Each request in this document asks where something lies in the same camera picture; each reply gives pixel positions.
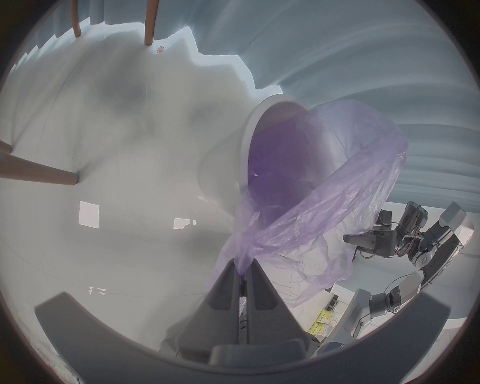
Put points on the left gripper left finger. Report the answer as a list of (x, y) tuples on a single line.
[(221, 318)]

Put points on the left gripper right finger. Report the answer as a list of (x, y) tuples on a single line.
[(266, 318)]

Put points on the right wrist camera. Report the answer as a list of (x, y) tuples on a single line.
[(384, 217)]

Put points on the pale blue curtain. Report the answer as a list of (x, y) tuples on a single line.
[(337, 56)]

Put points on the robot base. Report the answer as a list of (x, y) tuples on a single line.
[(337, 300)]

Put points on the purple plastic bag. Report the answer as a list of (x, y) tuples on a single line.
[(337, 187)]

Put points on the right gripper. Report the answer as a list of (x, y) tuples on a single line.
[(386, 243)]

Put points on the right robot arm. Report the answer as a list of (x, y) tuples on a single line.
[(450, 225)]

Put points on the white trash bin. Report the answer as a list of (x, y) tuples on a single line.
[(221, 161)]

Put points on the wooden chair with cream cushions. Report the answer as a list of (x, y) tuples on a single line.
[(151, 22)]

